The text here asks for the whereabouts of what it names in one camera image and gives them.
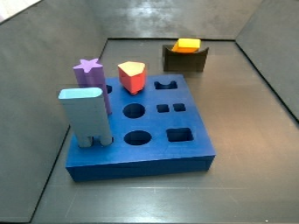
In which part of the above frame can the yellow double-square block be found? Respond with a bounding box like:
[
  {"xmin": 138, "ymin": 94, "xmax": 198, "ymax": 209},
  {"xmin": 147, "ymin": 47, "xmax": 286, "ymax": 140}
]
[{"xmin": 173, "ymin": 38, "xmax": 202, "ymax": 53}]

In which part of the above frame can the blue foam shape board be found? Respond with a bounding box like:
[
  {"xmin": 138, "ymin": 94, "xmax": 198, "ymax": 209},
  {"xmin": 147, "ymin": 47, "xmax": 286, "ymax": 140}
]
[{"xmin": 66, "ymin": 74, "xmax": 217, "ymax": 182}]

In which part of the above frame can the light blue oval peg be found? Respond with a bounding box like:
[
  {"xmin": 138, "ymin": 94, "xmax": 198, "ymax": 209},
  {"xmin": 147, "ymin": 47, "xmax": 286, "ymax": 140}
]
[{"xmin": 59, "ymin": 87, "xmax": 113, "ymax": 148}]

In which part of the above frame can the black curved holder stand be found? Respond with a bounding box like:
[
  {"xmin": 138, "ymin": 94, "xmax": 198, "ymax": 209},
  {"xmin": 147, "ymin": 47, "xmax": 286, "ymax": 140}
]
[{"xmin": 163, "ymin": 45, "xmax": 210, "ymax": 72}]

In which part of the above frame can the purple star peg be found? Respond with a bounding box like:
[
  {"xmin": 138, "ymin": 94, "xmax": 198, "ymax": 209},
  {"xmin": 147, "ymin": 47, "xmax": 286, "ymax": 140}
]
[{"xmin": 73, "ymin": 59, "xmax": 113, "ymax": 115}]

